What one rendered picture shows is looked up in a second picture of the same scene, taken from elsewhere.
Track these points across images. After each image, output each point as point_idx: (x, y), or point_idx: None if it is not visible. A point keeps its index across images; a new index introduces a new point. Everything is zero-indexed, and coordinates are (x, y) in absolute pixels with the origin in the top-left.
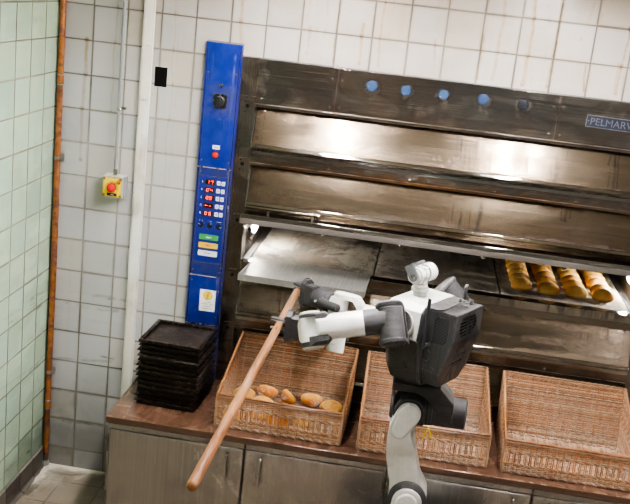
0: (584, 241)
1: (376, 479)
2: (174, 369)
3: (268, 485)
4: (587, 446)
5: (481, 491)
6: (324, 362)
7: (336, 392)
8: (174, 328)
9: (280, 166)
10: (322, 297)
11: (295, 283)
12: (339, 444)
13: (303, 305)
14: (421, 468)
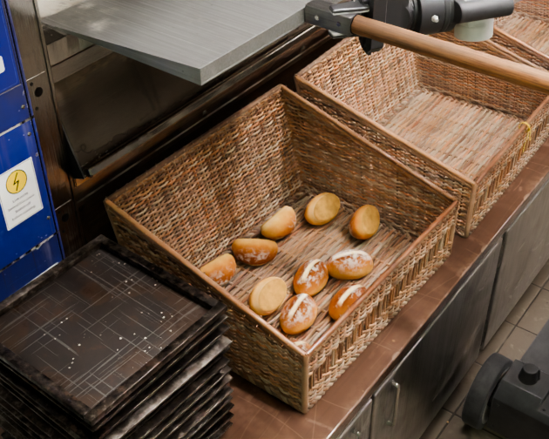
0: None
1: (496, 255)
2: (176, 396)
3: (398, 406)
4: (503, 30)
5: None
6: (249, 146)
7: (282, 181)
8: (39, 314)
9: None
10: (455, 1)
11: (340, 8)
12: (450, 252)
13: (382, 47)
14: (535, 191)
